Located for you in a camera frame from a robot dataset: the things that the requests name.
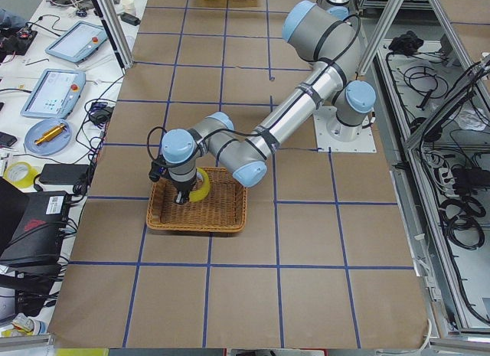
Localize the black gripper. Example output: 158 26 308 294
168 168 197 204

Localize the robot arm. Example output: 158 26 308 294
149 0 376 204
316 0 351 20

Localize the spare yellow tape roll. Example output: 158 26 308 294
3 162 38 189

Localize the brown wicker basket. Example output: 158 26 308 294
146 167 247 234

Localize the black power adapter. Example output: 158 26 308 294
38 164 89 185

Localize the blue plate with brass part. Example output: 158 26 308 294
24 118 72 156

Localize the black laptop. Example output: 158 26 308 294
1 178 71 268

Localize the lower teach pendant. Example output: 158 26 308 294
20 68 86 119

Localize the teach pendant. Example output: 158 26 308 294
20 68 86 119
45 21 108 64

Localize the upper teach pendant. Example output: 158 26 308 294
45 21 108 64

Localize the white paper cup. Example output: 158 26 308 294
120 0 136 15

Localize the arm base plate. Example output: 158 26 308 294
312 106 377 153

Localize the aluminium frame post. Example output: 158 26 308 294
91 0 134 70

